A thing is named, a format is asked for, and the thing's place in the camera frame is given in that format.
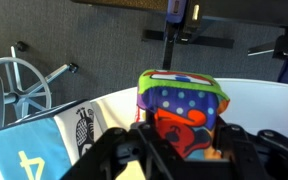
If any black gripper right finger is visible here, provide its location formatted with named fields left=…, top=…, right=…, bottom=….
left=215, top=117, right=269, bottom=180

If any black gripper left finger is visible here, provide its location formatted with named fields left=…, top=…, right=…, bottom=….
left=131, top=122, right=182, bottom=180

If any colourful soft fabric cube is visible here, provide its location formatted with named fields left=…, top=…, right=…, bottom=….
left=136, top=69, right=230, bottom=160

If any round white table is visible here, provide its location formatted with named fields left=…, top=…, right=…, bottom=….
left=0, top=77, right=288, bottom=180

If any blue soft cube number four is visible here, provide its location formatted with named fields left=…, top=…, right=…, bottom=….
left=0, top=100, right=101, bottom=180

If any office chair base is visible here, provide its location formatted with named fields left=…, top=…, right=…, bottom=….
left=0, top=41, right=79, bottom=119

